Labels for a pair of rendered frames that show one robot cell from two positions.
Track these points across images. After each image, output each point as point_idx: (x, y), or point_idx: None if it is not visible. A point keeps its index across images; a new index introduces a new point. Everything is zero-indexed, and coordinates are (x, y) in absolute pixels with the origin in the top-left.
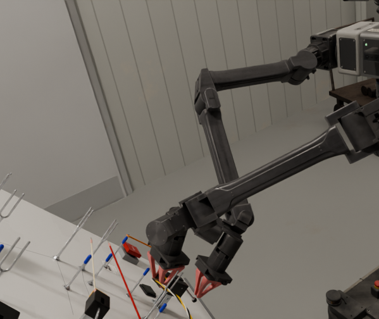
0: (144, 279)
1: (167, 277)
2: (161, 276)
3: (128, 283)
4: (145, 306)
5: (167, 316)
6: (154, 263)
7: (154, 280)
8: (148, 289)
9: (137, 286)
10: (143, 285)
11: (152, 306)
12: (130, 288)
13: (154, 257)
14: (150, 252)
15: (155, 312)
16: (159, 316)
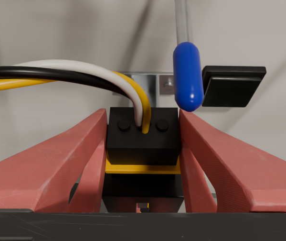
0: None
1: (95, 181)
2: (34, 146)
3: None
4: (117, 16)
5: (96, 89)
6: (206, 174)
7: (26, 71)
8: (223, 87)
9: (259, 55)
10: (251, 82)
11: (133, 57)
12: (247, 0)
13: (166, 237)
14: None
15: (98, 52)
16: (79, 58)
